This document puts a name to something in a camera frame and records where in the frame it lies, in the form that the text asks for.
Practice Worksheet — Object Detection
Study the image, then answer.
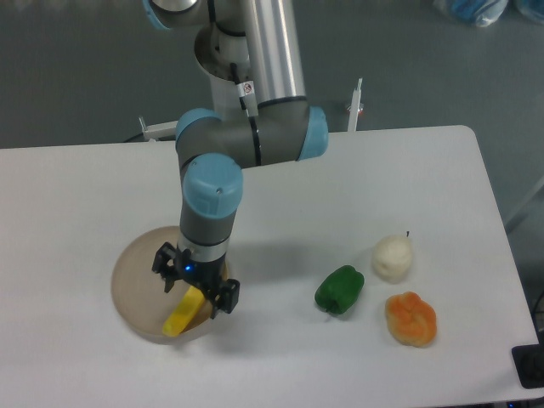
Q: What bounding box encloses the blue plastic bag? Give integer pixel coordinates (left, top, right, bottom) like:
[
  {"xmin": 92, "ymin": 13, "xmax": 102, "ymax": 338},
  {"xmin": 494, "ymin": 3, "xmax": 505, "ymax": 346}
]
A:
[{"xmin": 432, "ymin": 0, "xmax": 509, "ymax": 28}]

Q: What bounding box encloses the beige round plate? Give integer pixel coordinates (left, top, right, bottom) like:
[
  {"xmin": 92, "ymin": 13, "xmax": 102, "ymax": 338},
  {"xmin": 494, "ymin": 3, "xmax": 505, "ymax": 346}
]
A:
[{"xmin": 110, "ymin": 226, "xmax": 212, "ymax": 344}]

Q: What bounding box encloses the orange bread roll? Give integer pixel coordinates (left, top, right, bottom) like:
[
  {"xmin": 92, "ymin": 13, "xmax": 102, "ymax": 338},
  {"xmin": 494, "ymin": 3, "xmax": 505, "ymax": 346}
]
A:
[{"xmin": 385, "ymin": 292, "xmax": 438, "ymax": 348}]

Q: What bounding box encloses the yellow banana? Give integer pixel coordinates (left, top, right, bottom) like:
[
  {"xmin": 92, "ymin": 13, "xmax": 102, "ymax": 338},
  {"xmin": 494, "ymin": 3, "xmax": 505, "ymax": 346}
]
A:
[{"xmin": 161, "ymin": 286, "xmax": 208, "ymax": 337}]

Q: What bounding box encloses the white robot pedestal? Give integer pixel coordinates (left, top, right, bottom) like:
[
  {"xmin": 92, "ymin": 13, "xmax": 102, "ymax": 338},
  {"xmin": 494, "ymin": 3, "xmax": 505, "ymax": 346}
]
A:
[{"xmin": 194, "ymin": 23, "xmax": 258, "ymax": 120}]

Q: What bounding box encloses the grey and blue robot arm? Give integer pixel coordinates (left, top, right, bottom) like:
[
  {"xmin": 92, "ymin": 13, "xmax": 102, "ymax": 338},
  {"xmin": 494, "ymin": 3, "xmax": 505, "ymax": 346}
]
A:
[{"xmin": 143, "ymin": 1, "xmax": 328, "ymax": 313}]

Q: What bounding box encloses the white metal frame bracket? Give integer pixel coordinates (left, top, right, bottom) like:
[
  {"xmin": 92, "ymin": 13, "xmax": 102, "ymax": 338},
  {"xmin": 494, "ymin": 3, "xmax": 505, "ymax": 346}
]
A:
[{"xmin": 139, "ymin": 116, "xmax": 178, "ymax": 141}]

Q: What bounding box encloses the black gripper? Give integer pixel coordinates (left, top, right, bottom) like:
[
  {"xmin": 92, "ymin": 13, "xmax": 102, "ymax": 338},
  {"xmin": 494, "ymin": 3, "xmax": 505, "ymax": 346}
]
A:
[{"xmin": 151, "ymin": 242, "xmax": 241, "ymax": 319}]

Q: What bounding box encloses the white pear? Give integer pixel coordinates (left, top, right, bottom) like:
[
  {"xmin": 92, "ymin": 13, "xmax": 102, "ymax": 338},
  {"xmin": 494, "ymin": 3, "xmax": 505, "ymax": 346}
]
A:
[{"xmin": 371, "ymin": 231, "xmax": 414, "ymax": 283}]

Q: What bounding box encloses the white table leg post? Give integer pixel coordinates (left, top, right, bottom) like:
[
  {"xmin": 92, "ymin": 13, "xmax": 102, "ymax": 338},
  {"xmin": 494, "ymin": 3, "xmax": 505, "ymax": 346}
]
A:
[{"xmin": 347, "ymin": 77, "xmax": 363, "ymax": 133}]

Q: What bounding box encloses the clear plastic bag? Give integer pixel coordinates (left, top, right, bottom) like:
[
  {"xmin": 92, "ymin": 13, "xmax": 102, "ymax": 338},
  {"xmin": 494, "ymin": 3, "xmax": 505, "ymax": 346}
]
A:
[{"xmin": 514, "ymin": 0, "xmax": 544, "ymax": 24}]

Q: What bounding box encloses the black device at table edge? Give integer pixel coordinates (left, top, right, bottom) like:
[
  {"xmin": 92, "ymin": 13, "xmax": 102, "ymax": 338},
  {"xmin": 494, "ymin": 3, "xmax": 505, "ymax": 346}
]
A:
[{"xmin": 511, "ymin": 344, "xmax": 543, "ymax": 389}]

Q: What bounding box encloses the green bell pepper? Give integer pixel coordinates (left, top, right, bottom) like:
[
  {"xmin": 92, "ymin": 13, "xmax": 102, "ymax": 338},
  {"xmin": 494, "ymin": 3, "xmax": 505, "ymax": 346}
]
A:
[{"xmin": 314, "ymin": 265, "xmax": 365, "ymax": 315}]

